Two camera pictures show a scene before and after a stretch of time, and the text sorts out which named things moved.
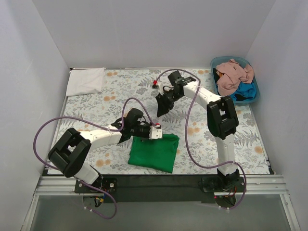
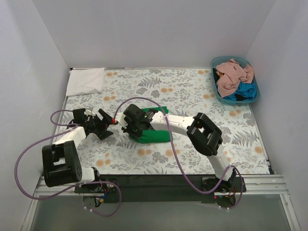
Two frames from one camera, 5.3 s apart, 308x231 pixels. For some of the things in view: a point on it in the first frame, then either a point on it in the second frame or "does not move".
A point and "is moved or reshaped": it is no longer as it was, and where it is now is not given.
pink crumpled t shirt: x=230 y=73 does not move
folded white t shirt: x=82 y=81 does not move
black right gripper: x=167 y=99 → x=131 y=128
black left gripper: x=146 y=131 → x=100 y=125
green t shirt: x=159 y=154 is moved or reshaped
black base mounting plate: x=159 y=189 does not move
